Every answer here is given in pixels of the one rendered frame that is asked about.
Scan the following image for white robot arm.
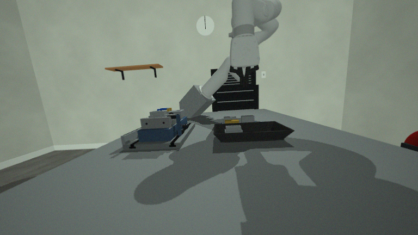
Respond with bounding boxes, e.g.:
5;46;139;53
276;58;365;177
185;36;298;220
199;0;282;100

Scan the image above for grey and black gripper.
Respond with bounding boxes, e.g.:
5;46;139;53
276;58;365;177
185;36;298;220
230;33;260;88

